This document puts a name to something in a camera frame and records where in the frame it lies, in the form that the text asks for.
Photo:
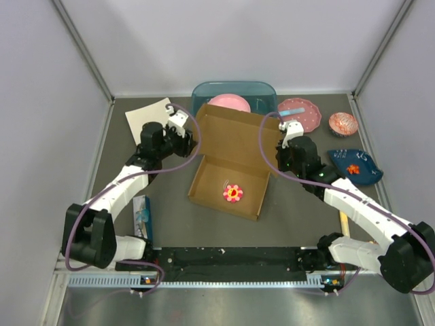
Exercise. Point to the dark blue leaf dish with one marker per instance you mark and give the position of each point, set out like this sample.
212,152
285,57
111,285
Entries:
369,171

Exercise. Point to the blue packaged item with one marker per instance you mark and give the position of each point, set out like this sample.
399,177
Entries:
142,217

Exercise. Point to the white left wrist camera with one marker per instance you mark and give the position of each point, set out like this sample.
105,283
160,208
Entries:
178,118

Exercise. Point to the pink flower toy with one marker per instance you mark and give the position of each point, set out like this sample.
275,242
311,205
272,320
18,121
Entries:
233,193

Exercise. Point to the teal plastic basin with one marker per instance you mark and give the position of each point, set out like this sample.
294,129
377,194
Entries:
261,96

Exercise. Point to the wooden stick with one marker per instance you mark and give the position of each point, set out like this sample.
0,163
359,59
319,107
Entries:
344,224

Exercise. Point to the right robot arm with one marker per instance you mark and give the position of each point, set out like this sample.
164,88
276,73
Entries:
401,252

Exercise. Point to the brown cardboard box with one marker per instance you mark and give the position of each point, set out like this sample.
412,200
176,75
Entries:
237,148

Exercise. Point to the blue pink spoon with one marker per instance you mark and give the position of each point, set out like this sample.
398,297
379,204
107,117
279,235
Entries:
289,112

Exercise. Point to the red orange candy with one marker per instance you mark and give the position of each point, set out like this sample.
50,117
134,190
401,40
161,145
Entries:
353,169

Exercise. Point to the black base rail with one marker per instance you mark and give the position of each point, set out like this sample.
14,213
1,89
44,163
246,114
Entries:
291,258

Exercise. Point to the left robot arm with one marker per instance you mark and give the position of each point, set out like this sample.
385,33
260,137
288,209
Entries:
89,236

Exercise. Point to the white square plate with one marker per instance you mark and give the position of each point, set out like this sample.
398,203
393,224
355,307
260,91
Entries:
155,112

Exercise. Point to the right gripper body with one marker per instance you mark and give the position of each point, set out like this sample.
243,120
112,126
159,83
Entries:
284,159

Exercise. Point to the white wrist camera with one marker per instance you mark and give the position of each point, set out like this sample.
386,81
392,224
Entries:
178,118
291,129

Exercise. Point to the pink round plate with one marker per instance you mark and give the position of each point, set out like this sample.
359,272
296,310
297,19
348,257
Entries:
231,101

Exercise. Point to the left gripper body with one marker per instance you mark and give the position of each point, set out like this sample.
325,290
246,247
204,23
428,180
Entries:
173,142

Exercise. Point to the pink polka dot plate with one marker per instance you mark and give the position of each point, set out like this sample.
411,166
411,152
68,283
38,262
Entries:
310,119

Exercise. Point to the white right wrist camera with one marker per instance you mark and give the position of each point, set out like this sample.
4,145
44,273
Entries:
291,129

